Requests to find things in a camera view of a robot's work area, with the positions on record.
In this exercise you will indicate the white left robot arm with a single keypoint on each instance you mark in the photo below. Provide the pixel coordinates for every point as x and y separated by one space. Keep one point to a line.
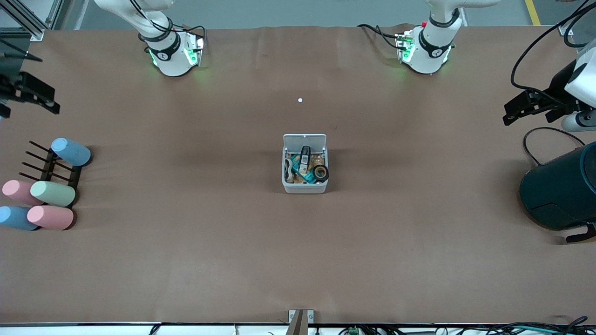
428 56

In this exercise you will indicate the black and white device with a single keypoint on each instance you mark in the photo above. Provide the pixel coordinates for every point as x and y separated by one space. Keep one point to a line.
305 151

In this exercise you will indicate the small white trash bin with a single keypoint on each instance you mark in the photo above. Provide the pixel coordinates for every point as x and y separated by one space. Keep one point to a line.
302 189

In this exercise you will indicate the teal packet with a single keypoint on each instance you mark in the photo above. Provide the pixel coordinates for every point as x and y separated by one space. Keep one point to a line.
305 177

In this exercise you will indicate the grey metal bracket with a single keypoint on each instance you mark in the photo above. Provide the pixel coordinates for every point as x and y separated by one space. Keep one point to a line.
310 317

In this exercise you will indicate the pink cup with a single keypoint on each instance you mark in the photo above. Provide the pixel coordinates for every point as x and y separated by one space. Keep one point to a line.
50 217
16 190

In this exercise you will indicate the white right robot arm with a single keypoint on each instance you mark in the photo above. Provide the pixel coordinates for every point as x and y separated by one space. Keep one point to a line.
172 60

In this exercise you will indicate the brown wooden strip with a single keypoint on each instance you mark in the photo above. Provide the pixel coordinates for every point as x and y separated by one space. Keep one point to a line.
298 326

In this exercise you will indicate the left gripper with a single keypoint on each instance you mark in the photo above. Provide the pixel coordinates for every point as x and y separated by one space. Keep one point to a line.
557 83

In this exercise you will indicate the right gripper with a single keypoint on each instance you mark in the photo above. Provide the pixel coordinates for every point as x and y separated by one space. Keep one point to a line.
10 86

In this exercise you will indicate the green cup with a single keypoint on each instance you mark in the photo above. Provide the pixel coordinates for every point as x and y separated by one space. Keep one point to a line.
52 193

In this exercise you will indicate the black tape roll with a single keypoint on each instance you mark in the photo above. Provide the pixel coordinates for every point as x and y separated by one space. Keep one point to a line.
314 172

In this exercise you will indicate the dark teal cylindrical appliance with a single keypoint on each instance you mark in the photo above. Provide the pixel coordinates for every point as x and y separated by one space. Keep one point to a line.
558 195

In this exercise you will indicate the black cup rack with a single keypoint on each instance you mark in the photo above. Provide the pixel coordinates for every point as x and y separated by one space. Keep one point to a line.
49 167

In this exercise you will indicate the brown table cover sheet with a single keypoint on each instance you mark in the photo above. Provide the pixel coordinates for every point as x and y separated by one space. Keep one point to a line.
279 260

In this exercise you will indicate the brown crumpled wrapper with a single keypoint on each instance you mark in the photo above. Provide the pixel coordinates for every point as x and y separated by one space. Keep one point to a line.
319 160

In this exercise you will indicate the blue cup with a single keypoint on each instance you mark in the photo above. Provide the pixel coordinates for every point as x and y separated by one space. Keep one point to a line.
70 151
14 217

